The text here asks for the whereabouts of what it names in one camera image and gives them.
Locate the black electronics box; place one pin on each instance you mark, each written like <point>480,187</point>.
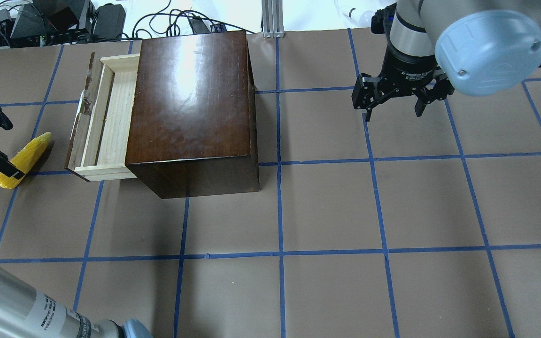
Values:
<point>109,21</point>

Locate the light wood drawer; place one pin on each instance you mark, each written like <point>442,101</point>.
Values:
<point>98,144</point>

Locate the white drawer handle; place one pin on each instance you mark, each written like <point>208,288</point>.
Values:
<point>84,106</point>

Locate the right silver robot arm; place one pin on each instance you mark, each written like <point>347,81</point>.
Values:
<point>437,47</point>

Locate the white light bulb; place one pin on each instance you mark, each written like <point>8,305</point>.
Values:
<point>361,17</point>

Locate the yellow corn cob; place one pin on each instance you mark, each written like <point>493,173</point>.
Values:
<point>25,159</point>

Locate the aluminium frame post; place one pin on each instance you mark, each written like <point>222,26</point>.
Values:
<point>272,19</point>

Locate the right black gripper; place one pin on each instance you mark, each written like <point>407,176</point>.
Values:
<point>409,69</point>

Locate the dark wooden drawer cabinet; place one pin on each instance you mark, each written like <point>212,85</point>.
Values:
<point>193,129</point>

